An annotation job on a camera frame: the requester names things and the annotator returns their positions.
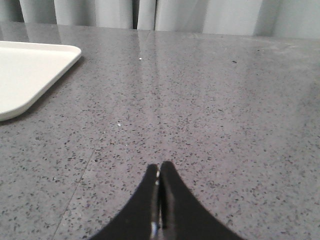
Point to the cream rectangular plastic tray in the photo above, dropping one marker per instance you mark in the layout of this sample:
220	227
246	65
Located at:
28	70

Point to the grey pleated curtain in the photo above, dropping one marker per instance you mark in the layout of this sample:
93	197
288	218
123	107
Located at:
272	18

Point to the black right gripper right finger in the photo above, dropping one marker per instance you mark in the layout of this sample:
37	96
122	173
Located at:
183	216

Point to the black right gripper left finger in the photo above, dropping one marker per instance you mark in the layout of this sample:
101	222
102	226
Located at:
139	218

